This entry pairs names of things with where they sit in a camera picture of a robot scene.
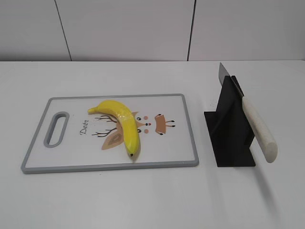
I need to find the white-handled kitchen knife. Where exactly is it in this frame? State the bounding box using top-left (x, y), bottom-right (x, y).
top-left (218, 62), bottom-right (278, 163)

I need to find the yellow plastic banana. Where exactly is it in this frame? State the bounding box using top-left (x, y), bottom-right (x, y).
top-left (88, 100), bottom-right (140, 157)

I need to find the black knife stand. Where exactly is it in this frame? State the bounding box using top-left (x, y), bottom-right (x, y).
top-left (204, 76), bottom-right (255, 167)

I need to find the white grey-rimmed cutting board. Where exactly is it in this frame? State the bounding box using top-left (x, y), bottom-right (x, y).
top-left (21, 94), bottom-right (199, 174)

